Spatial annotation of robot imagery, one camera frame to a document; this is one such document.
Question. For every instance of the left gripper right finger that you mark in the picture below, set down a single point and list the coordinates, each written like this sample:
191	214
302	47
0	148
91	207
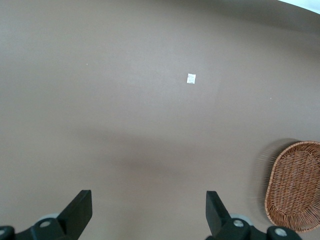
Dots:
216	217

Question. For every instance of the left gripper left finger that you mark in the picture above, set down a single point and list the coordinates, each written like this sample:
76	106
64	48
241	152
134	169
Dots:
75	215

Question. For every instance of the brown wicker basket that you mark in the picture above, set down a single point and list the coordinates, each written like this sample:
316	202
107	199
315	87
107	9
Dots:
295	187

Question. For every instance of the brown table cover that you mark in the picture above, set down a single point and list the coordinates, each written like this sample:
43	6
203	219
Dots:
125	100

